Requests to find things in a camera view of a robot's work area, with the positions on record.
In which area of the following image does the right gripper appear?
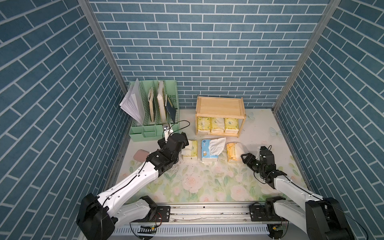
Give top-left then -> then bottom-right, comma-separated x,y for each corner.
240,152 -> 265,175

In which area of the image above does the yellow tissue pack with tissue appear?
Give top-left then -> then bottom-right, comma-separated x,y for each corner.
181,140 -> 198,161

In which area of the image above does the orange tissue pack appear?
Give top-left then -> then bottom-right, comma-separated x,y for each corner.
226,142 -> 248,163

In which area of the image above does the blue tissue box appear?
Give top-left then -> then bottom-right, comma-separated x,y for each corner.
201,138 -> 226,162

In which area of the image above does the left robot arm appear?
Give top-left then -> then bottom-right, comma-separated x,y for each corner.
76,132 -> 189,240

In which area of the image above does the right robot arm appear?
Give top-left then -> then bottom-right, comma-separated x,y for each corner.
241,148 -> 355,240

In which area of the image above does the wooden two-tier shelf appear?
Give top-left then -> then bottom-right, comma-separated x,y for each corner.
196,96 -> 247,138

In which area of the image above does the dark blue book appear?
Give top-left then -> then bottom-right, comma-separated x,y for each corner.
165,95 -> 177,124

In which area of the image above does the pink phone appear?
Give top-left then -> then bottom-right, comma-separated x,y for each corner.
133,150 -> 150,163

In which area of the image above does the green desk file organizer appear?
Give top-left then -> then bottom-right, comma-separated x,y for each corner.
129,80 -> 180,142

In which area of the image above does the thick yellow-cover book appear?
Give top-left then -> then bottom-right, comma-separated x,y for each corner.
157,81 -> 167,124

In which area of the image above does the white paper stack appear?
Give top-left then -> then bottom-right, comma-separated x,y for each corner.
119,79 -> 145,125

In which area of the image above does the small circuit board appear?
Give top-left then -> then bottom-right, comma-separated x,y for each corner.
137,226 -> 158,237

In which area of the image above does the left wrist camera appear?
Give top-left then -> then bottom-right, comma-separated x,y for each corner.
163,126 -> 174,142

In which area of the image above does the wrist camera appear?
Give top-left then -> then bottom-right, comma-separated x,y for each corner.
259,146 -> 275,165
163,126 -> 174,142

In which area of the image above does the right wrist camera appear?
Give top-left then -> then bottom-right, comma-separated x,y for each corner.
259,146 -> 275,165

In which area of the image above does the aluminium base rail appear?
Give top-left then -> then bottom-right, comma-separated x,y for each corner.
77,200 -> 343,240

